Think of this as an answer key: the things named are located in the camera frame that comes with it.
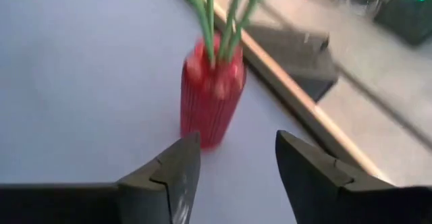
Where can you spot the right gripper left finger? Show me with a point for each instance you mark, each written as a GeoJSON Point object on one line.
{"type": "Point", "coordinates": [168, 190]}

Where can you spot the red ribbed vase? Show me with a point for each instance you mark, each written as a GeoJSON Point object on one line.
{"type": "Point", "coordinates": [209, 99]}

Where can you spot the black tulip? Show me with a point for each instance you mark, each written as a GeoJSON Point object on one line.
{"type": "Point", "coordinates": [251, 4]}

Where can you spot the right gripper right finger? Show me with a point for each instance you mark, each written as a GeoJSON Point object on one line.
{"type": "Point", "coordinates": [320, 190]}

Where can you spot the black computer tower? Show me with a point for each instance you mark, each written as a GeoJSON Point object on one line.
{"type": "Point", "coordinates": [293, 55]}

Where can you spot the dark device green lights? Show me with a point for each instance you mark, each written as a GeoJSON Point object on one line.
{"type": "Point", "coordinates": [405, 18]}

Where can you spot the grey table mat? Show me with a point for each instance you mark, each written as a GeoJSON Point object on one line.
{"type": "Point", "coordinates": [84, 82]}

